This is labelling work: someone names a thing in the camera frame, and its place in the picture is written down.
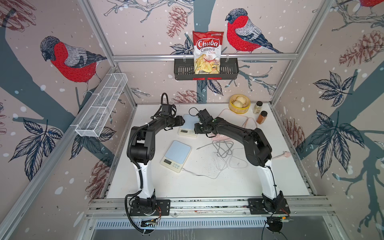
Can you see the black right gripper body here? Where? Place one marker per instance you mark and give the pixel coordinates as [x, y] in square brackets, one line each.
[200, 129]

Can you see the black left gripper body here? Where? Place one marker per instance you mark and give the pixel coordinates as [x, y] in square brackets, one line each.
[176, 121]

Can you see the pink power strip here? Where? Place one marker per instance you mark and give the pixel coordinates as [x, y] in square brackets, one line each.
[221, 138]

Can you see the blue-top kitchen scale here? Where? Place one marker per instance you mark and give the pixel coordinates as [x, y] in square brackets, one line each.
[188, 128]
[176, 156]

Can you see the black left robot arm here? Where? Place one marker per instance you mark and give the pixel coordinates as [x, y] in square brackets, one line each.
[141, 150]

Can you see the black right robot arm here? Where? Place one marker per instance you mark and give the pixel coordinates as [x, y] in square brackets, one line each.
[258, 152]

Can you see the bun in bowl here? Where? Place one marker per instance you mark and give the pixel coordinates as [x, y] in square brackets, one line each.
[241, 99]
[238, 104]

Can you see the yellow rimmed wooden bowl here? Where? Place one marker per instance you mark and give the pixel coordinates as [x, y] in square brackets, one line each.
[242, 110]

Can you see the light spice jar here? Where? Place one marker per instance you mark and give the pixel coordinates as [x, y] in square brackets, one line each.
[258, 107]

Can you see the brown spice jar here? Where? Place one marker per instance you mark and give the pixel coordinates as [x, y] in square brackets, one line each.
[262, 117]

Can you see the red cassava chips bag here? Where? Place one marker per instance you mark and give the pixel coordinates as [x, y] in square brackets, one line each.
[207, 52]

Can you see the black hanging wire basket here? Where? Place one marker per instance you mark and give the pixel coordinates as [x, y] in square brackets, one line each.
[184, 70]

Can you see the white mesh wall shelf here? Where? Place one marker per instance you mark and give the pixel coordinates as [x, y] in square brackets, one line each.
[99, 112]

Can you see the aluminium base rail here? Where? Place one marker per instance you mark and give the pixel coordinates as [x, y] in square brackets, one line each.
[231, 207]

